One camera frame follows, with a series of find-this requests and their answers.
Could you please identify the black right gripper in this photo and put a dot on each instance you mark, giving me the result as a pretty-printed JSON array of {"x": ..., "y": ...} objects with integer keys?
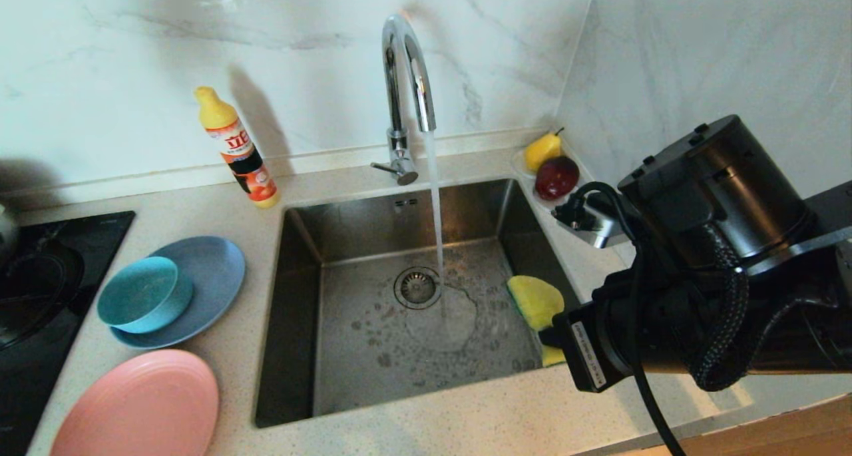
[{"x": 602, "y": 336}]

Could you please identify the yellow green sponge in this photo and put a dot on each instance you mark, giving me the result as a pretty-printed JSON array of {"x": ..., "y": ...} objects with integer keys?
[{"x": 536, "y": 299}]

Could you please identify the chrome gooseneck faucet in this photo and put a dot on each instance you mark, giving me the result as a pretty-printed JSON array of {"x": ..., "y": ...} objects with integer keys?
[{"x": 399, "y": 63}]

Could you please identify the blue-grey plate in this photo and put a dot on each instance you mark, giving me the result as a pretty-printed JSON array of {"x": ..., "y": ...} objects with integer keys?
[{"x": 216, "y": 276}]

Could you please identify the yellow-capped detergent bottle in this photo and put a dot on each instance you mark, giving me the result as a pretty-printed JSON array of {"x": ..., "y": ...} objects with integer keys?
[{"x": 239, "y": 151}]

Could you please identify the teal bowl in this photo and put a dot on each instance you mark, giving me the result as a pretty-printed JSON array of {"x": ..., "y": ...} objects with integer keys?
[{"x": 142, "y": 293}]

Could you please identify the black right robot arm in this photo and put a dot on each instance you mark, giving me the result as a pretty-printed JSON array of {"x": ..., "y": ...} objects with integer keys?
[{"x": 752, "y": 176}]

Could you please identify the stainless steel sink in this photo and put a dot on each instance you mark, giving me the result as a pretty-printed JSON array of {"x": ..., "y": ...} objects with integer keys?
[{"x": 373, "y": 369}]

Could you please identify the small white dish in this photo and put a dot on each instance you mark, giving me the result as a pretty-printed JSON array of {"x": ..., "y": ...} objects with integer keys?
[{"x": 542, "y": 203}]

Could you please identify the round metal drain strainer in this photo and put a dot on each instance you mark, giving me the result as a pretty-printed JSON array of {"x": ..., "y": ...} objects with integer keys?
[{"x": 416, "y": 287}]

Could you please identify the dark red apple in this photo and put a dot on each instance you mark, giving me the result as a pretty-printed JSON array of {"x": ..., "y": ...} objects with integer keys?
[{"x": 555, "y": 178}]

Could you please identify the running water stream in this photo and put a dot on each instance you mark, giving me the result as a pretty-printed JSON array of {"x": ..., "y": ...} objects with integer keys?
[{"x": 436, "y": 210}]

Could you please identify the yellow pear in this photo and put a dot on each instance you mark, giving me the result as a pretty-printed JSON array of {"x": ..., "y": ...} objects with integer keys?
[{"x": 540, "y": 151}]

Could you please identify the pink plate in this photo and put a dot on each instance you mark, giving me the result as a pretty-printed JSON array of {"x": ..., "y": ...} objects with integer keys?
[{"x": 136, "y": 409}]

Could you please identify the black glass cooktop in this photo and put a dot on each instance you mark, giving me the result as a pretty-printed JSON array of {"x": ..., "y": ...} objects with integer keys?
[{"x": 40, "y": 296}]

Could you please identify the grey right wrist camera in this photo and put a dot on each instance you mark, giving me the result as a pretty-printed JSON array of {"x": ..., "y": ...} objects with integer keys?
[{"x": 592, "y": 223}]

